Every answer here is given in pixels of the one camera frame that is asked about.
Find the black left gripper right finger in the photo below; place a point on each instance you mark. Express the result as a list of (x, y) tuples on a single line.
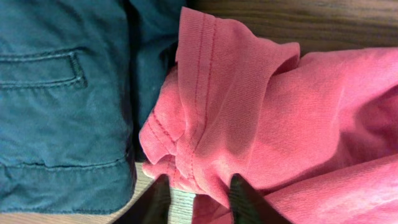
[(249, 207)]

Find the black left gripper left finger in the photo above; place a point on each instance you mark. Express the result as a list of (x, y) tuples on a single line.
[(152, 207)]

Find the red t-shirt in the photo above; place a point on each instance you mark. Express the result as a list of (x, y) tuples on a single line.
[(315, 134)]

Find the folded navy blue clothes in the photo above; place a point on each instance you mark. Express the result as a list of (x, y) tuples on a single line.
[(78, 80)]

